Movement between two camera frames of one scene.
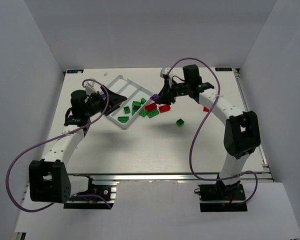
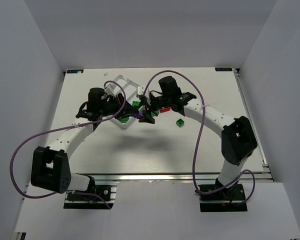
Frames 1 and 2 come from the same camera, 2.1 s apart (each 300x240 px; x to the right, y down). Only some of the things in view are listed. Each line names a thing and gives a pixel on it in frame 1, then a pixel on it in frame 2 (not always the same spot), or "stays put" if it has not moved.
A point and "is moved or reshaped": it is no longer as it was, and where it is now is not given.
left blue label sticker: x=76 y=71 stays put
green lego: x=180 y=122 stays put
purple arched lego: x=154 y=97 is moved or reshaped
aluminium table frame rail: x=161 y=177 stays put
